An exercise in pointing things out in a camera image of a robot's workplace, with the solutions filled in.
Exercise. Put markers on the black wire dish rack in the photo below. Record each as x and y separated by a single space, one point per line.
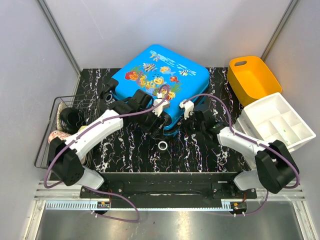
87 104

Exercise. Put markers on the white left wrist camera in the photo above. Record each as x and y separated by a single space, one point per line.
159 104

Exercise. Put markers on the orange plastic basket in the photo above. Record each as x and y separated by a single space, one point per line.
251 79

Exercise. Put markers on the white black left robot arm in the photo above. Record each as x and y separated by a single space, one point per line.
65 156

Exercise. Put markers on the pink patterned cup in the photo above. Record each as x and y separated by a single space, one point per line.
58 134

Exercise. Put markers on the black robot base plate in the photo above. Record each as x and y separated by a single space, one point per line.
215 185

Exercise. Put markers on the white divided organizer tray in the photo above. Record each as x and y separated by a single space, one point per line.
273 118

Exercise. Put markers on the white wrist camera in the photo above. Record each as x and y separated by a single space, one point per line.
159 104
188 107

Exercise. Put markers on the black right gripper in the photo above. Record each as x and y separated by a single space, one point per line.
187 124

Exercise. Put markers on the black bowl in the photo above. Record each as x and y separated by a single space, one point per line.
71 120

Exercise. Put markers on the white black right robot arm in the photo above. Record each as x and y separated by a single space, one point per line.
271 164

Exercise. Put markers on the aluminium frame rail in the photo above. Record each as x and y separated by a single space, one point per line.
61 214

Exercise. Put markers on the blue fish-print suitcase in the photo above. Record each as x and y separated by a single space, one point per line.
158 70

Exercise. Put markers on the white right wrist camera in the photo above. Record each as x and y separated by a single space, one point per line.
188 107

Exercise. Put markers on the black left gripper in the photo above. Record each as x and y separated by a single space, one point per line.
152 128

